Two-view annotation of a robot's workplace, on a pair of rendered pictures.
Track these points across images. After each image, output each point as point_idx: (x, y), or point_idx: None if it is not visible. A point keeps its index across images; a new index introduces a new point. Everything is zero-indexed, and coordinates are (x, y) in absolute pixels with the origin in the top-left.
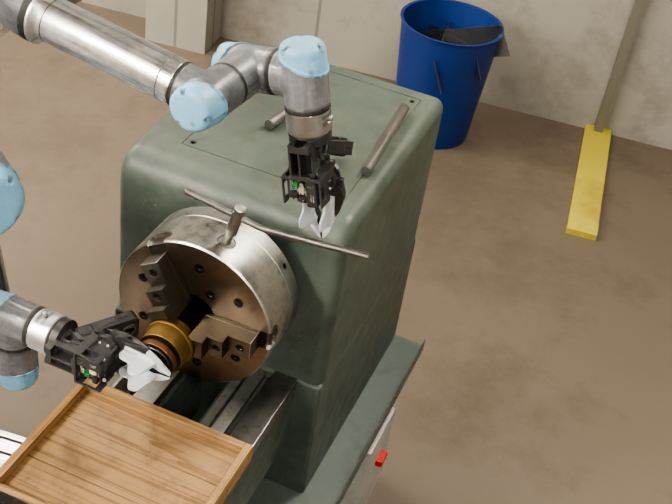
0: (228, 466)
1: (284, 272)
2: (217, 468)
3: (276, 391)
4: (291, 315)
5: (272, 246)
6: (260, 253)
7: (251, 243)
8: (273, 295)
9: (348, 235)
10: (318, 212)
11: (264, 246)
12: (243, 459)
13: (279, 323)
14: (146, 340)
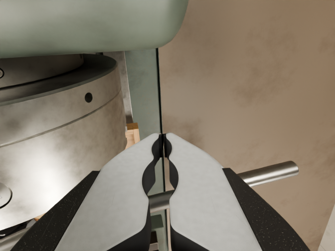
0: (131, 141)
1: (95, 102)
2: (126, 146)
3: (115, 57)
4: (120, 83)
5: (49, 107)
6: (51, 145)
7: (20, 153)
8: (110, 141)
9: (183, 13)
10: (151, 177)
11: (41, 127)
12: (139, 140)
13: (124, 121)
14: (37, 220)
